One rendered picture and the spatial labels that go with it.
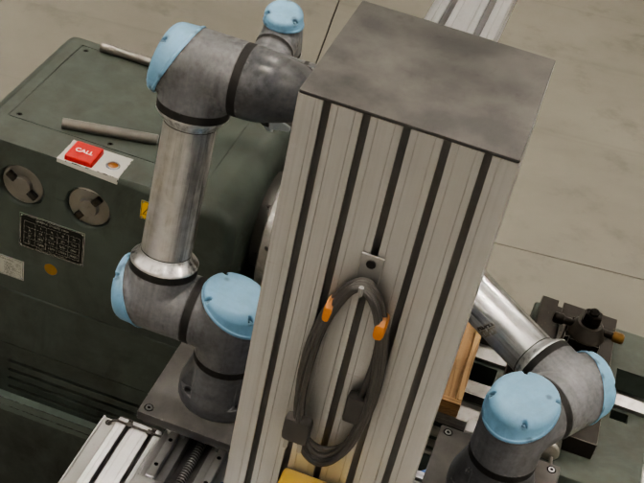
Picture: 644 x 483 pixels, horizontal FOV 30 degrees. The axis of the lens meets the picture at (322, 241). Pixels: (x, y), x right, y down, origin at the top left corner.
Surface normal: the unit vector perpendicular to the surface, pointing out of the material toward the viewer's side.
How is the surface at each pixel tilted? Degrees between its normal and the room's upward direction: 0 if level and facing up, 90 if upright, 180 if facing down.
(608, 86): 0
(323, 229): 90
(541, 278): 0
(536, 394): 7
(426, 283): 90
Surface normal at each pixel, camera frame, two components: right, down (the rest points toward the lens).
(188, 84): -0.26, 0.41
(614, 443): 0.18, -0.77
